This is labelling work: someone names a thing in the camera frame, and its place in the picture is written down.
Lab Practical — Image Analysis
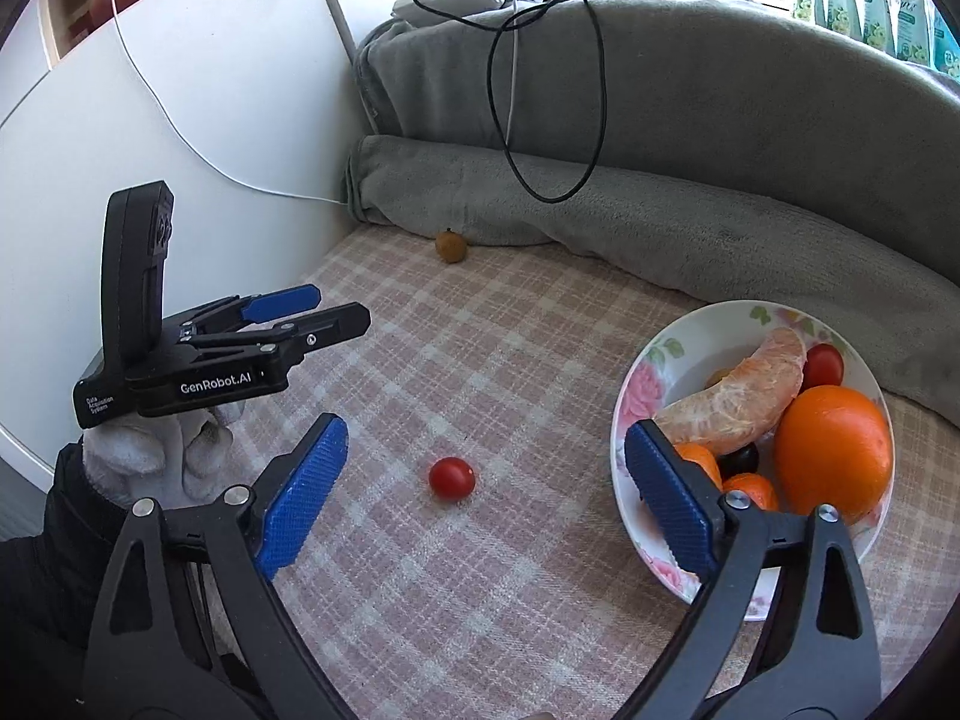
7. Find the bumpy mandarin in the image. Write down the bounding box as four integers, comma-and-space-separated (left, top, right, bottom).
673, 442, 782, 514

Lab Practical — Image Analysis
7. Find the small cherry tomato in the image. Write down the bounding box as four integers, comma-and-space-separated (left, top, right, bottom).
801, 343, 845, 391

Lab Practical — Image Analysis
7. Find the smooth orange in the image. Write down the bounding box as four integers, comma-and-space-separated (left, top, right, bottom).
774, 385, 896, 527

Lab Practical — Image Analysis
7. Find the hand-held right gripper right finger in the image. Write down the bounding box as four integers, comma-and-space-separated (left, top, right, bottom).
622, 420, 882, 720

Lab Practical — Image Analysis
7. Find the white cabinet panel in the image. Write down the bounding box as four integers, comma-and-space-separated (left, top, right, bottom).
0, 0, 357, 481

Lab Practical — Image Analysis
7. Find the person's left hand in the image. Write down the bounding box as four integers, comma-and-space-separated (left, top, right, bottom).
81, 396, 247, 509

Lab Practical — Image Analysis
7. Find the white cable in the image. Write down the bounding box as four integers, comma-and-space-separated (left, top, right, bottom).
107, 0, 526, 205

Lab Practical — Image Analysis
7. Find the black cable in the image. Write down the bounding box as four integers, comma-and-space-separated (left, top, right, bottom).
412, 0, 702, 203

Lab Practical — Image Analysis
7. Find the grey blanket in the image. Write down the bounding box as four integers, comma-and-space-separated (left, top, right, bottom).
345, 0, 960, 421

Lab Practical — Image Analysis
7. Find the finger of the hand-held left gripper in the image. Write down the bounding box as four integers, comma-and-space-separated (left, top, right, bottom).
161, 283, 323, 342
180, 301, 372, 365

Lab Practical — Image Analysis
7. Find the pink checked blanket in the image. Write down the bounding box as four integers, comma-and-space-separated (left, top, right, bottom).
202, 225, 960, 720

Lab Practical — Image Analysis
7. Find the row of printed packets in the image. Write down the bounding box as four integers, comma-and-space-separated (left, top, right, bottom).
791, 0, 960, 83

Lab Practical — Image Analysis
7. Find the person's left forearm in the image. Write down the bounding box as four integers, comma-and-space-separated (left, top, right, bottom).
0, 441, 132, 691

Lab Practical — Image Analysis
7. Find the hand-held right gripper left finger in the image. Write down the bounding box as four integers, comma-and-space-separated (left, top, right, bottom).
79, 412, 353, 720

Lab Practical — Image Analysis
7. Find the red tomato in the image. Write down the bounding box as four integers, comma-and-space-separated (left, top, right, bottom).
428, 456, 476, 502

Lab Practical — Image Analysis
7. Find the dark grape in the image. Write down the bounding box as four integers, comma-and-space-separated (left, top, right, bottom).
715, 442, 760, 478

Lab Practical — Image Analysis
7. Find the floral white bowl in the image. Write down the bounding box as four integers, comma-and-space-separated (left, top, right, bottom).
610, 300, 897, 605

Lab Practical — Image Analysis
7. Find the peeled citrus segment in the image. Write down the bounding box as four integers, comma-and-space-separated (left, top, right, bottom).
652, 326, 809, 457

